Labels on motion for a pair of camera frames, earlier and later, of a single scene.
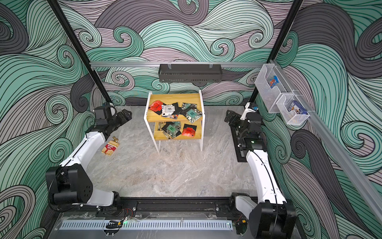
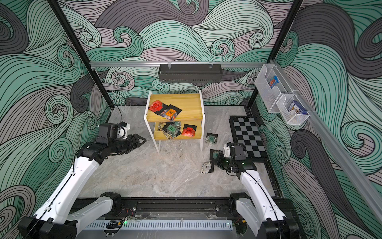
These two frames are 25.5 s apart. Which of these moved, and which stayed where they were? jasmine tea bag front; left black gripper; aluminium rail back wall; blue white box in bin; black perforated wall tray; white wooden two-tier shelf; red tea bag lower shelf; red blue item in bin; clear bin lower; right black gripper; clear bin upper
Moved: jasmine tea bag front; right black gripper; left black gripper
Stayed: aluminium rail back wall; red blue item in bin; blue white box in bin; white wooden two-tier shelf; clear bin lower; black perforated wall tray; clear bin upper; red tea bag lower shelf
